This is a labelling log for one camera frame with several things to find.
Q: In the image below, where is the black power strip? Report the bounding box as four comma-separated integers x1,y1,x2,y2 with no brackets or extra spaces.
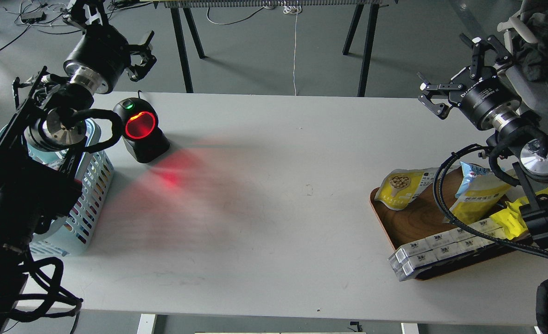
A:
19,10,47,24

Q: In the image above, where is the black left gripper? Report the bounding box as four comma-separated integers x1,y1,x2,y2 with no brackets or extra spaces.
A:
64,25,157,94

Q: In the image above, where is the black leg background table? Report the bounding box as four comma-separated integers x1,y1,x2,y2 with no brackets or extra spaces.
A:
140,0,399,97

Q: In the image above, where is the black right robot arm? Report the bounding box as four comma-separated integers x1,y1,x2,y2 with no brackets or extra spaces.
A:
418,34,548,259

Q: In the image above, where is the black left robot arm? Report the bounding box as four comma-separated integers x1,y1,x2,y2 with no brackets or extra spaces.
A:
0,19,158,333

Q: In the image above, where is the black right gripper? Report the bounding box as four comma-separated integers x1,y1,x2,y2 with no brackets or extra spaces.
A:
417,33,521,130

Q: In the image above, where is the brown wooden tray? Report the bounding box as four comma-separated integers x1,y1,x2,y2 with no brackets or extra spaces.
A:
370,166,535,281

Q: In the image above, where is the white hanging cable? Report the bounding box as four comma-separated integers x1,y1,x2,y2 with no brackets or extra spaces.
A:
282,4,302,96

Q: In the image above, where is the light blue plastic basket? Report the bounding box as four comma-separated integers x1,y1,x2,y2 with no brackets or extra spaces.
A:
27,119,115,257

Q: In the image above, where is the black barcode scanner red window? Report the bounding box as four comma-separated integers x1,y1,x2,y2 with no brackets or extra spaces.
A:
112,90,171,164

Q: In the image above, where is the yellow cartoon snack bag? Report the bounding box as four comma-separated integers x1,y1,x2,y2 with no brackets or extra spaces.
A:
490,187,548,240

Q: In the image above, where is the yellow blue snack bag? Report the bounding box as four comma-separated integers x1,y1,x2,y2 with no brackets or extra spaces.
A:
449,161,511,225

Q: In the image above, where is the yellow white snack pouch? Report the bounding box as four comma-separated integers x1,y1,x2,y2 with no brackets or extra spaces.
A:
374,167,439,211

